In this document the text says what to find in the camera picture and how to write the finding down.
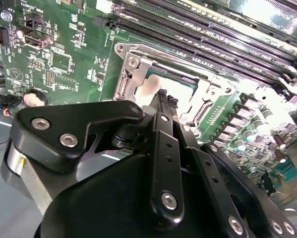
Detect silver CPU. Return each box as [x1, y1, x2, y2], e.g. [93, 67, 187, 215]
[138, 64, 201, 107]

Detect metal socket cover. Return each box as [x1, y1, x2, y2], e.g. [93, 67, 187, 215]
[123, 53, 238, 119]

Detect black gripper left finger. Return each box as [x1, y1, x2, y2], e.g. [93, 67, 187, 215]
[9, 89, 186, 226]

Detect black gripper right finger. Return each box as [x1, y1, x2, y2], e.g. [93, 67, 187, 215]
[168, 95, 297, 238]

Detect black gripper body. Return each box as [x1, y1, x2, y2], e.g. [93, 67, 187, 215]
[34, 155, 228, 238]

